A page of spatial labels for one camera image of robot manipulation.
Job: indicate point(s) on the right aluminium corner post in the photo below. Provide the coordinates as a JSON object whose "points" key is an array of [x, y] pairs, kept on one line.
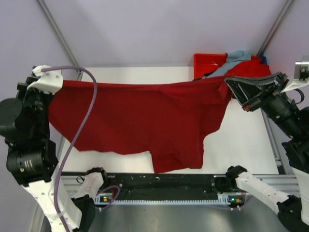
{"points": [[280, 18]]}

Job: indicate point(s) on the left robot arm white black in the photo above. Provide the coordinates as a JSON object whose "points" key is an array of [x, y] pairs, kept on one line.
{"points": [[32, 161]]}

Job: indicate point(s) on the red plastic bin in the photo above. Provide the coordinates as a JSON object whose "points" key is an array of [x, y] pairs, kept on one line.
{"points": [[208, 63]]}

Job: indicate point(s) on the light blue t shirt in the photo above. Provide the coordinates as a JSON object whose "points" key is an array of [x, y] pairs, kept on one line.
{"points": [[232, 59]]}

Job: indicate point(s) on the bright red t shirt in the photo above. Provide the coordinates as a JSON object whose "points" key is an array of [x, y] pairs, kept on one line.
{"points": [[250, 68]]}

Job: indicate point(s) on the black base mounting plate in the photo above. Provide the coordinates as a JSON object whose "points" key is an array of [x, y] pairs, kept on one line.
{"points": [[163, 187]]}

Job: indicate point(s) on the left aluminium corner post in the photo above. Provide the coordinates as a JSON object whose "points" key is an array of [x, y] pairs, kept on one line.
{"points": [[57, 32]]}

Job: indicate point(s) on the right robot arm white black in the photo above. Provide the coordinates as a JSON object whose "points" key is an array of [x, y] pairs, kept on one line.
{"points": [[292, 211]]}

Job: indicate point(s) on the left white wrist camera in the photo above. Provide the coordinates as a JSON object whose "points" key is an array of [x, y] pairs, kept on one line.
{"points": [[50, 79]]}

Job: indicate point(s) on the right aluminium side rail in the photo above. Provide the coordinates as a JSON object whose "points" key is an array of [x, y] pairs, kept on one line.
{"points": [[273, 144]]}

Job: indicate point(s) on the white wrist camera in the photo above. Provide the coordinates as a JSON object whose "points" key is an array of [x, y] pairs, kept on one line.
{"points": [[50, 79], [301, 75]]}

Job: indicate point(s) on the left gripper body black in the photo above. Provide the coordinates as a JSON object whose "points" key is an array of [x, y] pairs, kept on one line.
{"points": [[37, 100]]}

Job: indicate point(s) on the dark red t shirt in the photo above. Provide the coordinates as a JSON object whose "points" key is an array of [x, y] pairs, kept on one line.
{"points": [[170, 121]]}

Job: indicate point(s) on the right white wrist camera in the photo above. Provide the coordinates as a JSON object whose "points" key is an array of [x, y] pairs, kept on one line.
{"points": [[301, 75]]}

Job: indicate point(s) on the aluminium corner post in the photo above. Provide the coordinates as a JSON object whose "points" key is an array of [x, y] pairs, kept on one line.
{"points": [[57, 32], [280, 18]]}

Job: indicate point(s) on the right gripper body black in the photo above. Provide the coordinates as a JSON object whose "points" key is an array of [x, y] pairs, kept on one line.
{"points": [[272, 93]]}

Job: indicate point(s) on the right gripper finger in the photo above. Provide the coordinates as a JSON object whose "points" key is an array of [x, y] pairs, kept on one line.
{"points": [[248, 93], [266, 80]]}

